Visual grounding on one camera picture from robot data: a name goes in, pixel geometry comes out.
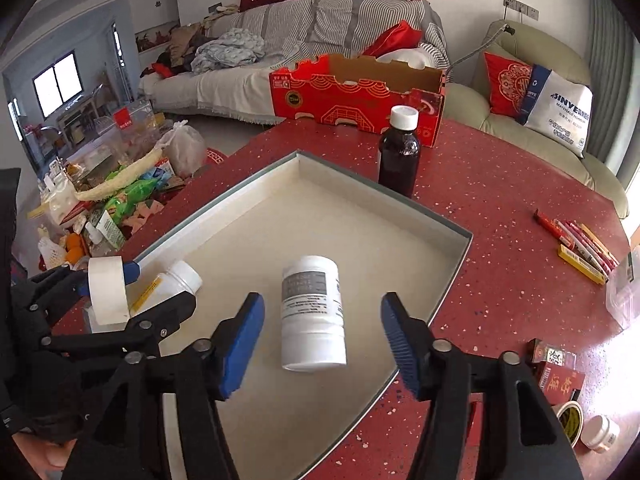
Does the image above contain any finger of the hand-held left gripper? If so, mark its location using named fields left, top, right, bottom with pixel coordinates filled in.
left=11, top=260, right=142, bottom=333
left=40, top=292, right=197, bottom=357

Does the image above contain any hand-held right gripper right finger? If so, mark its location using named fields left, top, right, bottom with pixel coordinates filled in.
left=381, top=292, right=583, bottom=480

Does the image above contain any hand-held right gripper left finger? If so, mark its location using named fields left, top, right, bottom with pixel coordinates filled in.
left=62, top=292, right=266, bottom=480

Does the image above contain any white tape roll blue core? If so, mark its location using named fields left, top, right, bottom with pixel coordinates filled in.
left=87, top=256, right=132, bottom=327

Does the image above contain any white bottle yellow label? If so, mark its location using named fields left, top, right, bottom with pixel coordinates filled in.
left=131, top=260, right=203, bottom=313

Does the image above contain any large white bottle grey label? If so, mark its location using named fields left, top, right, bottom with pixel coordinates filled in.
left=280, top=255, right=347, bottom=373

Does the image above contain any grey shallow tray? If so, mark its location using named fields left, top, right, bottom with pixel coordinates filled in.
left=47, top=149, right=474, bottom=480

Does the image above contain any white tape roll yellow core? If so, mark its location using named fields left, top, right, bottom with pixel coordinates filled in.
left=556, top=400, right=584, bottom=447

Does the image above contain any small white jar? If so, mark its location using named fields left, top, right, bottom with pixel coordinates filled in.
left=580, top=415, right=621, bottom=454

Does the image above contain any person's left hand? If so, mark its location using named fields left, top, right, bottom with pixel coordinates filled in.
left=12, top=432, right=71, bottom=473

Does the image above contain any white tube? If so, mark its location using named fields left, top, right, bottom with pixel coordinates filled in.
left=95, top=210, right=126, bottom=251

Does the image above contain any orange fruit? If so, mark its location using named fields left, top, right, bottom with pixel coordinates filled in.
left=66, top=232, right=89, bottom=267

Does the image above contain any green snack packet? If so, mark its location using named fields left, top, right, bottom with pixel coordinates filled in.
left=102, top=180, right=154, bottom=226

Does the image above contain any white foam net fruit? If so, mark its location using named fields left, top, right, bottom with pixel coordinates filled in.
left=37, top=237, right=66, bottom=274

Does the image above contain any dried loofah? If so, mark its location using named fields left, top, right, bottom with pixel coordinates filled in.
left=75, top=147, right=166, bottom=204

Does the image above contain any white plastic jug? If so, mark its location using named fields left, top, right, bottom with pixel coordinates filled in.
left=47, top=180, right=81, bottom=221

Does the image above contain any translucent plastic bag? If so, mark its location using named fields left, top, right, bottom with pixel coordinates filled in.
left=155, top=120, right=209, bottom=179

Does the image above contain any clear bag red label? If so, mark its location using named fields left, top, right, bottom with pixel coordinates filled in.
left=92, top=97, right=167, bottom=162

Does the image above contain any dark patterned small box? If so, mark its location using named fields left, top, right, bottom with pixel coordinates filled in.
left=529, top=338, right=577, bottom=367

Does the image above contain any red small box gold print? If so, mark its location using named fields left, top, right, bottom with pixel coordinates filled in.
left=531, top=361, right=586, bottom=407

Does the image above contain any dark brown bottle white cap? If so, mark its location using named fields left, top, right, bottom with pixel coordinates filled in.
left=377, top=106, right=421, bottom=199

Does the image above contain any yellow utility knife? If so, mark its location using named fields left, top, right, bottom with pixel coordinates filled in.
left=557, top=245, right=607, bottom=286

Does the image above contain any window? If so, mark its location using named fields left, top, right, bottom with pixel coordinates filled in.
left=32, top=50, right=84, bottom=121

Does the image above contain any row of red pens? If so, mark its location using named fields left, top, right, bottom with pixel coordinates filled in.
left=534, top=209, right=621, bottom=277

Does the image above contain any clear plastic box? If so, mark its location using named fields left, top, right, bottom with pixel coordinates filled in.
left=605, top=247, right=640, bottom=332

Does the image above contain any pile of brown clothes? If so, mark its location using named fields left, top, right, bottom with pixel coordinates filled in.
left=150, top=9, right=223, bottom=80

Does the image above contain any crumpled grey-blue blanket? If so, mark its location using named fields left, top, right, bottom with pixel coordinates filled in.
left=191, top=27, right=266, bottom=74

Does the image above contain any red cardboard box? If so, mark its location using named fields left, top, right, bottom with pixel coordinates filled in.
left=269, top=54, right=447, bottom=149

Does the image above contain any beige armchair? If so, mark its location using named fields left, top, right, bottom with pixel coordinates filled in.
left=442, top=20, right=630, bottom=219

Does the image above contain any red patterned cushion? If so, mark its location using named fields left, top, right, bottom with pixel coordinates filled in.
left=482, top=51, right=534, bottom=117

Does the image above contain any white and blue tote bag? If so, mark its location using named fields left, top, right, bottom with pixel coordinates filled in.
left=515, top=63, right=594, bottom=159

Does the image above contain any plain white pillow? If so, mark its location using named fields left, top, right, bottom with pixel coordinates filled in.
left=375, top=47, right=446, bottom=72

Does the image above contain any sofa with grey striped cover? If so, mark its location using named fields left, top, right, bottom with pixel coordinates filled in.
left=137, top=0, right=449, bottom=127

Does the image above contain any red satin cushion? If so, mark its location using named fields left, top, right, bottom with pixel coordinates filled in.
left=361, top=20, right=424, bottom=59

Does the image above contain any grey-green curtain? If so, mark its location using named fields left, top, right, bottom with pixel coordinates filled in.
left=587, top=0, right=640, bottom=197

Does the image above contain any wall picture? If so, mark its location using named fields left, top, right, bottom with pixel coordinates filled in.
left=135, top=20, right=181, bottom=54

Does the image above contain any grey cable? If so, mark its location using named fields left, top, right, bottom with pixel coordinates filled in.
left=450, top=24, right=516, bottom=69

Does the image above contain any wall socket strip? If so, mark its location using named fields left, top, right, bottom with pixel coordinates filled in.
left=502, top=0, right=539, bottom=17

